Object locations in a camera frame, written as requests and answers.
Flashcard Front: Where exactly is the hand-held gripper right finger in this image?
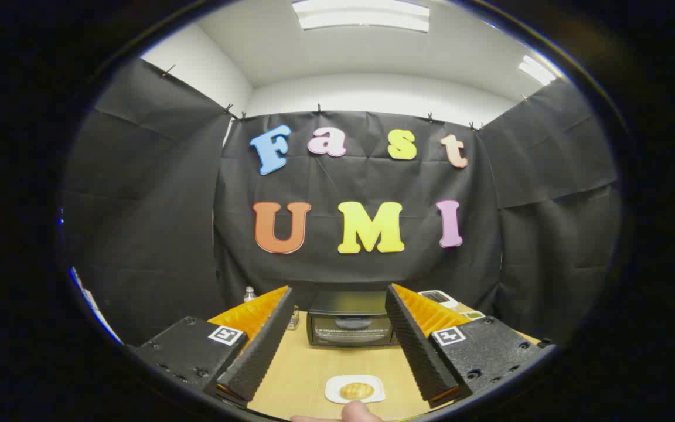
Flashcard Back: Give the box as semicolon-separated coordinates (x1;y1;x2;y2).
384;284;556;409

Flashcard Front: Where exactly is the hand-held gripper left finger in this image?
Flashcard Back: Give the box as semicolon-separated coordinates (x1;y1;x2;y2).
132;285;296;408

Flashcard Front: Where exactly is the golden bread roll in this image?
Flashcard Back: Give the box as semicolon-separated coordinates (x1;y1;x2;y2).
339;382;375;401

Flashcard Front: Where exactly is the black toaster oven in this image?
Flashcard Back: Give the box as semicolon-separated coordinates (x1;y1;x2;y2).
306;291;400;348

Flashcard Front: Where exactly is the white pop-up toaster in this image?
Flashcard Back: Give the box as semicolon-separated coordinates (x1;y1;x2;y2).
418;290;459;310

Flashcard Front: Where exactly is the white square plate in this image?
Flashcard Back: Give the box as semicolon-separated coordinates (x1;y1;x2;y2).
325;375;386;404

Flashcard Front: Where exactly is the black backdrop cloth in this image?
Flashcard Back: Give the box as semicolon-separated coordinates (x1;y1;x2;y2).
59;56;622;346

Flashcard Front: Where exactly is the small ceiling light panel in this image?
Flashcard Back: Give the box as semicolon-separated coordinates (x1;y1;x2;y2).
518;55;557;86

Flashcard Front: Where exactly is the long ceiling light panel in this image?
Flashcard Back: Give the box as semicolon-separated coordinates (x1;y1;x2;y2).
292;0;430;33

